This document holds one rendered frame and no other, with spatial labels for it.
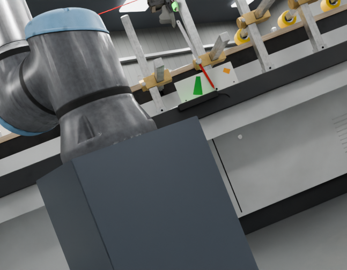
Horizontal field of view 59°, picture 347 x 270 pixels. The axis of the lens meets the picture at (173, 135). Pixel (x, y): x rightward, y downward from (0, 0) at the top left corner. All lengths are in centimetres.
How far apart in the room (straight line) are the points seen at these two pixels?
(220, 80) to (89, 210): 99
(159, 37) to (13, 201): 679
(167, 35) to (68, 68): 753
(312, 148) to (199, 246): 122
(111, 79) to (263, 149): 114
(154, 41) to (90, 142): 724
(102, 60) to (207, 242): 36
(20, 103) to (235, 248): 50
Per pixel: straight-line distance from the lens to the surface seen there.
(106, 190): 45
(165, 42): 791
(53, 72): 58
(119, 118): 52
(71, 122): 55
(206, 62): 134
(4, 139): 168
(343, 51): 154
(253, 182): 158
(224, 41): 113
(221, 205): 57
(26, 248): 171
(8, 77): 72
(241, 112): 135
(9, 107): 73
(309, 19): 154
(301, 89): 146
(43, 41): 60
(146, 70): 133
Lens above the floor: 57
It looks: 1 degrees up
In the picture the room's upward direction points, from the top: 22 degrees counter-clockwise
